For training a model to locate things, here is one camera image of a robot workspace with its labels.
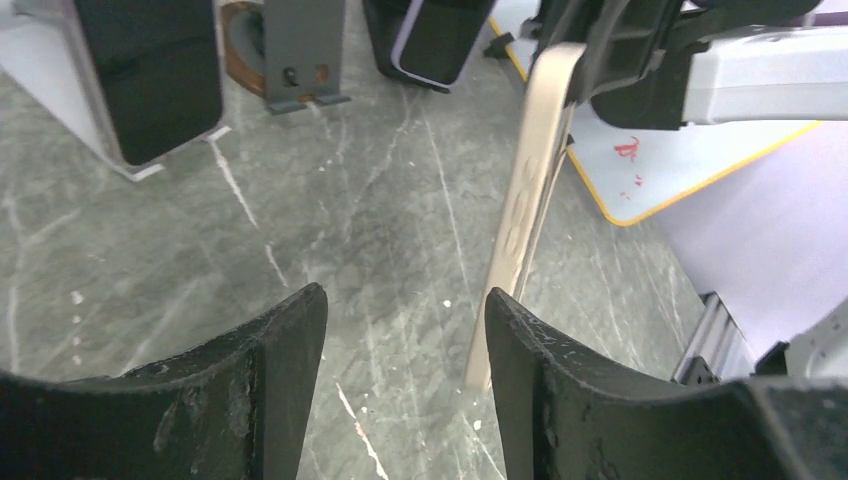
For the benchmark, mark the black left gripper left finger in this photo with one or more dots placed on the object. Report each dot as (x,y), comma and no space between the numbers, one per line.
(234,407)

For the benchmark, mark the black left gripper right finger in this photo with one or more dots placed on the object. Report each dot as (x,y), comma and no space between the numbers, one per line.
(566,411)

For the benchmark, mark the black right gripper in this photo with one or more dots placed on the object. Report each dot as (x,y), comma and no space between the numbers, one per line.
(636,59)

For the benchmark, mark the black phone pink case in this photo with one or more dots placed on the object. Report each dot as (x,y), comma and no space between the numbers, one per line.
(541,147)

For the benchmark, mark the black phone lilac case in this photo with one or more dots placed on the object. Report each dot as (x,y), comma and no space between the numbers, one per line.
(436,38)

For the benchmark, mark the black phone grey case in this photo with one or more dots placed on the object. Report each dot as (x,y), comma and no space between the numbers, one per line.
(157,68)

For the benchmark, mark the round wooden black phone stand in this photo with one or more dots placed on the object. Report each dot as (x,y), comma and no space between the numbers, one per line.
(287,52)

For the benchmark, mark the white grey phone stand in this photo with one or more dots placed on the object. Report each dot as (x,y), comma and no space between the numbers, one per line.
(40,54)

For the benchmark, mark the yellow framed whiteboard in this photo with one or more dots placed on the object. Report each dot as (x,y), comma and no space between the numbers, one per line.
(632,173)

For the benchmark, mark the black whiteboard foot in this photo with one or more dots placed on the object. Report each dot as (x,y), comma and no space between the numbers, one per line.
(498,47)

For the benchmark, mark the aluminium frame rail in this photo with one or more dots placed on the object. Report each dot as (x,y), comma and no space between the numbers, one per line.
(717,350)

